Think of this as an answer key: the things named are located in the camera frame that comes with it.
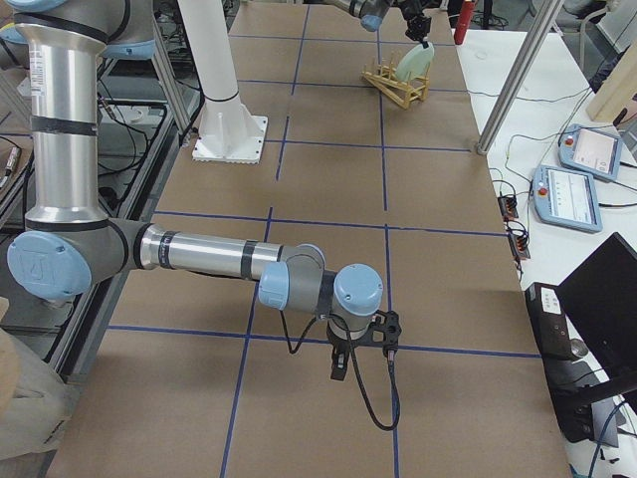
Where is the light green plate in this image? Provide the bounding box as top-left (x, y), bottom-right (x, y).
top-left (395, 43), bottom-right (435, 83)

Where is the black computer box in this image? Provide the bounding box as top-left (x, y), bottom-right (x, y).
top-left (525, 282), bottom-right (579, 360)

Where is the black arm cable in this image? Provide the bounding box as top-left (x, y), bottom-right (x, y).
top-left (279, 308), bottom-right (402, 431)

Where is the near teach pendant tablet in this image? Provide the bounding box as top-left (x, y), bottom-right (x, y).
top-left (531, 165), bottom-right (603, 233)

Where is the aluminium frame post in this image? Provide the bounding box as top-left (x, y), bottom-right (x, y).
top-left (476, 0), bottom-right (563, 155)

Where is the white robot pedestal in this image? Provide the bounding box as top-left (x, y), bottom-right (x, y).
top-left (179, 0), bottom-right (268, 164)

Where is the wooden dish rack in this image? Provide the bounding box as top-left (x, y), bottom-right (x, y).
top-left (361, 56), bottom-right (433, 110)

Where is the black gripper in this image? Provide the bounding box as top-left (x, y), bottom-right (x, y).
top-left (326, 319), bottom-right (371, 381)
top-left (401, 0), bottom-right (431, 49)

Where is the orange connector block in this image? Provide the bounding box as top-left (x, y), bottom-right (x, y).
top-left (508, 229), bottom-right (531, 261)
top-left (497, 194), bottom-right (519, 221)

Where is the black monitor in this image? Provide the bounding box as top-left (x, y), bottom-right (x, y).
top-left (556, 232), bottom-right (636, 377)

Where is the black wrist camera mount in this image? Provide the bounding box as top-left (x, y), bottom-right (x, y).
top-left (366, 311), bottom-right (402, 358)

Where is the teach pendant tablet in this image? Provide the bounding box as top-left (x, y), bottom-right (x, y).
top-left (558, 123), bottom-right (623, 182)
top-left (531, 165), bottom-right (603, 233)

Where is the red cylinder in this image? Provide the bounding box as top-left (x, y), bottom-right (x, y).
top-left (454, 0), bottom-right (476, 46)

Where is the far teach pendant tablet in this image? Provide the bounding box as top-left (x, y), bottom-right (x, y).
top-left (558, 123), bottom-right (623, 182)

